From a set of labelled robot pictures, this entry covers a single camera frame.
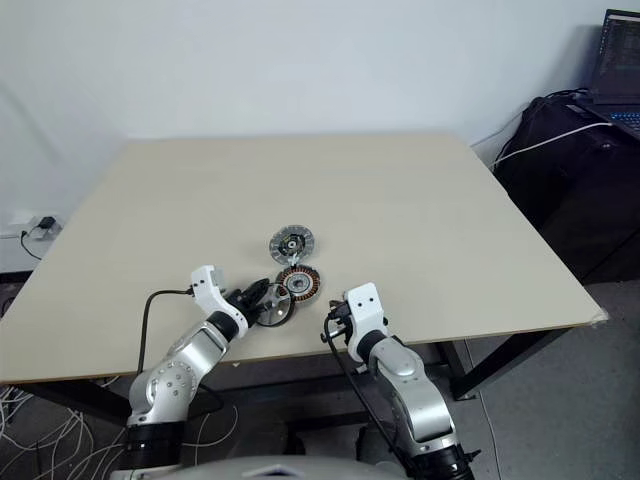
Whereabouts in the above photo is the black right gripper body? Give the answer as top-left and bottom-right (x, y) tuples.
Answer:
(326, 298), (354, 344)

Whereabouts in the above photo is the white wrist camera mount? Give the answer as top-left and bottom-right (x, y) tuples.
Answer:
(190, 264), (250, 342)
(342, 282), (391, 361)

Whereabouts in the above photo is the black spoked rotor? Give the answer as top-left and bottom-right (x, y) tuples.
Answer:
(255, 281), (294, 330)

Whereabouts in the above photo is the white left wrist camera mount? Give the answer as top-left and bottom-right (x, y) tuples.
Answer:
(190, 264), (250, 342)

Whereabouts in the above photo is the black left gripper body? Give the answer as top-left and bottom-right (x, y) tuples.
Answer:
(226, 284), (262, 318)

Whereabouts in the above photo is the white wall power strip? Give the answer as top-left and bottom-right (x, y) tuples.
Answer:
(0, 212), (66, 240)

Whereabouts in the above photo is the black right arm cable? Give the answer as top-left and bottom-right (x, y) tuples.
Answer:
(322, 312), (416, 471)

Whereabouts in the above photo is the black laptop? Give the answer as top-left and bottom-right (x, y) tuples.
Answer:
(582, 8), (640, 139)

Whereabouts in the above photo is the black table frame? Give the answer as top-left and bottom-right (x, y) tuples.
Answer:
(0, 327), (554, 436)

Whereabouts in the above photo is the thin black power cord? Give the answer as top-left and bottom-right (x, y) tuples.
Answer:
(19, 227), (44, 261)

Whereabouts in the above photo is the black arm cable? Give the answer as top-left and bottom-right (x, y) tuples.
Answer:
(137, 288), (194, 374)
(322, 312), (416, 471)

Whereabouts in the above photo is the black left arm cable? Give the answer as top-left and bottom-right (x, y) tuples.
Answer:
(137, 288), (194, 374)

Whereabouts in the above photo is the silver round motor lid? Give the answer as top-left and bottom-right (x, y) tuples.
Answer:
(269, 225), (318, 265)

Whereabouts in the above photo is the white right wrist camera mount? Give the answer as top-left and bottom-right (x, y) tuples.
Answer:
(342, 282), (391, 361)

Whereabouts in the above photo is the white floor cable tangle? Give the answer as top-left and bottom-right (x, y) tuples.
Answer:
(0, 384), (126, 480)

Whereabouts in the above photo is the large black bag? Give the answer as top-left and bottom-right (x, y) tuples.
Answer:
(492, 94), (640, 284)

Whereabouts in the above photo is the motor housing with copper windings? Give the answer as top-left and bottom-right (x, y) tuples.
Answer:
(276, 264), (324, 305)

